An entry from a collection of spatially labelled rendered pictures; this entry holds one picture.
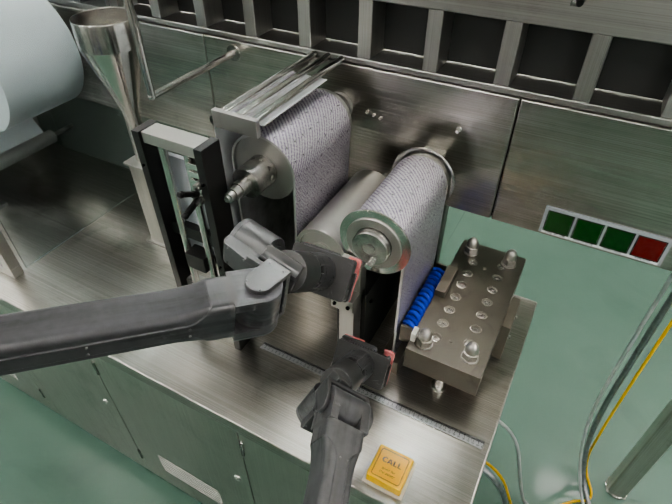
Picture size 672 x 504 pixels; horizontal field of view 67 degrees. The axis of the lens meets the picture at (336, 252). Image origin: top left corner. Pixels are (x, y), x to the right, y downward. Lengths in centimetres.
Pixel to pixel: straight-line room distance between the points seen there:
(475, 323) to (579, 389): 137
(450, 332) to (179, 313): 67
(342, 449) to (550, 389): 175
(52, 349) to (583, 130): 96
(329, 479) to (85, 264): 107
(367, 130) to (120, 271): 79
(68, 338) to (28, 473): 179
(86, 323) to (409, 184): 66
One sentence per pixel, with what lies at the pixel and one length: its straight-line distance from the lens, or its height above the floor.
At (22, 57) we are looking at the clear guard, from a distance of 152.
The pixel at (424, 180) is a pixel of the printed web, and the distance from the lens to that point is 105.
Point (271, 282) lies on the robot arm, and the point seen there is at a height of 145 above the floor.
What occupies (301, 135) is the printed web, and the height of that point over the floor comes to 139.
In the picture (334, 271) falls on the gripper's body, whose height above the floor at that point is 136.
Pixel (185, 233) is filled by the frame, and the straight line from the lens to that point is 109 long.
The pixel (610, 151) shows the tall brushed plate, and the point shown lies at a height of 137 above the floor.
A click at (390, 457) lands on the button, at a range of 107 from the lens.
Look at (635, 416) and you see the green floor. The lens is 250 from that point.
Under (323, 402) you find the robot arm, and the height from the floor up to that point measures 121.
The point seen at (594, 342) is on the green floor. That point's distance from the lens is 268.
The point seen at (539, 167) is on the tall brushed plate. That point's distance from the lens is 116.
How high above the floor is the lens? 187
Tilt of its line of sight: 41 degrees down
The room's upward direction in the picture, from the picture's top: straight up
